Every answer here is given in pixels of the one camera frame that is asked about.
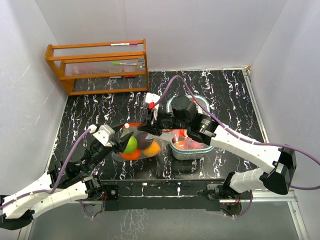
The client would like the orange persimmon toy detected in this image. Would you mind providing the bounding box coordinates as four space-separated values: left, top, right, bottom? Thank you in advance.
120 148 141 161

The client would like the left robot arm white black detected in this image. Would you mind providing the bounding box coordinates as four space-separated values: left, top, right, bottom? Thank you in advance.
0 124 133 231

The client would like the light blue plastic basket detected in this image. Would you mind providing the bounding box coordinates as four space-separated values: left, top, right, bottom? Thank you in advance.
166 95 214 161

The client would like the green apple toy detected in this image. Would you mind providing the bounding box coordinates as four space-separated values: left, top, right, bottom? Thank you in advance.
123 136 138 154

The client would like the green marker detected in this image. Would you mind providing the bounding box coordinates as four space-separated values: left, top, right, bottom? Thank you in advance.
112 62 138 66

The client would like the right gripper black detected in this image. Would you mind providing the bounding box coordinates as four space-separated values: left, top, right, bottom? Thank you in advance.
137 107 189 137

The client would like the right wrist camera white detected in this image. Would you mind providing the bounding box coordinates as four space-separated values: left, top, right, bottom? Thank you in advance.
142 92 161 109

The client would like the yellow lemon toy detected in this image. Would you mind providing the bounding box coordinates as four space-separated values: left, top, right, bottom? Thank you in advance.
142 141 162 157

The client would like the clear zip bag orange zipper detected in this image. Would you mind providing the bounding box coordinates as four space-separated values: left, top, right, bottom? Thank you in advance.
111 123 176 162

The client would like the pink white marker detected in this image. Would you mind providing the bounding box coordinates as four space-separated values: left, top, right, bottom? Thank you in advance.
110 42 138 47

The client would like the wooden shelf rack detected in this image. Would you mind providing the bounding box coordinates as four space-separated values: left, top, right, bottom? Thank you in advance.
44 39 150 96

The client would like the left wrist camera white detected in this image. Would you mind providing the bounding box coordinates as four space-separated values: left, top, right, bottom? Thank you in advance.
88 124 116 147

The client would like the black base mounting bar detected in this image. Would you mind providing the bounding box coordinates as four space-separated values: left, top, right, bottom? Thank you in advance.
74 178 243 213

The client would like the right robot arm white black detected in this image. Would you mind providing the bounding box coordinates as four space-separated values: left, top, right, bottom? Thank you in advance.
138 93 297 199

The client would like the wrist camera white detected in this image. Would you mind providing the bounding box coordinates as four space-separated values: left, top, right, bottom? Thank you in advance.
142 92 161 109
88 124 116 147

